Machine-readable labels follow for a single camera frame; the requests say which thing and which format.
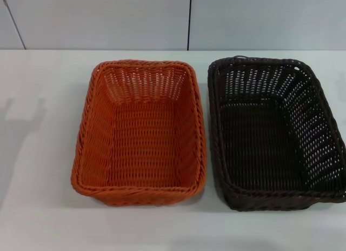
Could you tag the orange woven plastic basket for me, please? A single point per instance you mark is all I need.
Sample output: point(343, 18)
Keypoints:
point(146, 142)

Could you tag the dark brown woven plastic basket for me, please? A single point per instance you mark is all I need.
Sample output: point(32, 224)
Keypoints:
point(259, 142)

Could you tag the black vertical wall strip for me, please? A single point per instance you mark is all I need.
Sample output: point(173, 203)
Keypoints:
point(189, 18)

